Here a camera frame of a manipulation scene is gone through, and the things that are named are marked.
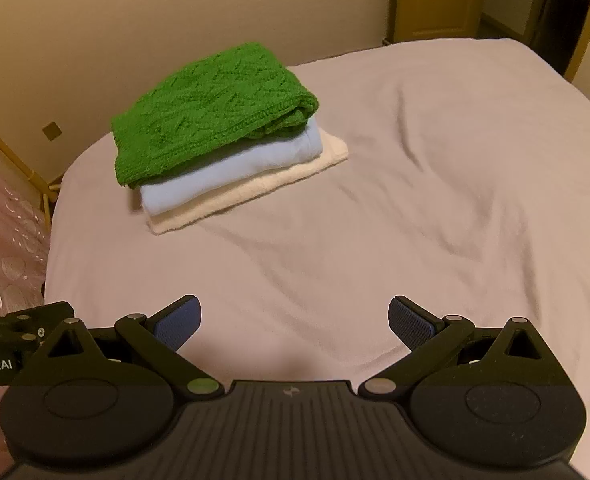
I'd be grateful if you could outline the green knitted sweater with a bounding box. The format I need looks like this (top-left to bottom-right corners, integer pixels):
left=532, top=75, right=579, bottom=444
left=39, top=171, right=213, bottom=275
left=111, top=41, right=320, bottom=190

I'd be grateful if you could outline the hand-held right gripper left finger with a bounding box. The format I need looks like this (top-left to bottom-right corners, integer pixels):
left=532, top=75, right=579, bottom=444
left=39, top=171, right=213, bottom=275
left=40, top=294, right=224, bottom=402

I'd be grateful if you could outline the light blue folded garment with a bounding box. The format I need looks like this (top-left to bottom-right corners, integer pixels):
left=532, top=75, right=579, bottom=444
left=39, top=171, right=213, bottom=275
left=139, top=119, right=323, bottom=216

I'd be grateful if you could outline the bed with white duvet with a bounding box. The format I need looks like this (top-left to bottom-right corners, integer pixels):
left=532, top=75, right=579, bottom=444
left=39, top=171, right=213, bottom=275
left=45, top=37, right=590, bottom=480

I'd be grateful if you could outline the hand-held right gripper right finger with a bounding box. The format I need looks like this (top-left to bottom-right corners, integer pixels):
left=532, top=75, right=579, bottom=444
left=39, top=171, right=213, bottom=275
left=357, top=296, right=546, bottom=402

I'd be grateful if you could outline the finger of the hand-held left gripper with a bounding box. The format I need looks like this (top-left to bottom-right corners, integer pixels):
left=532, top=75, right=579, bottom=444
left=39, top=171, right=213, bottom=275
left=0, top=301, right=76, bottom=344

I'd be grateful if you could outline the yellow wooden frame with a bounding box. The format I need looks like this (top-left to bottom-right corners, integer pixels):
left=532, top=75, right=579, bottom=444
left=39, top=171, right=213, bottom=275
left=0, top=109, right=66, bottom=197

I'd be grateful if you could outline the brown wooden door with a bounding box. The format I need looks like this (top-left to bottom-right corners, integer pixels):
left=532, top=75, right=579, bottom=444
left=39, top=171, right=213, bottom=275
left=387, top=0, right=491, bottom=46

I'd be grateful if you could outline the pink patterned cloth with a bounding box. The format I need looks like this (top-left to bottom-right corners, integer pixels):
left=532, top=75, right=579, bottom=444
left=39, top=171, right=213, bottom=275
left=0, top=147, right=53, bottom=461

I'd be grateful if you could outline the white folded towel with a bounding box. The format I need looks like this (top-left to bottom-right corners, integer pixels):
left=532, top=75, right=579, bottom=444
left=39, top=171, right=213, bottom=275
left=144, top=130, right=350, bottom=236

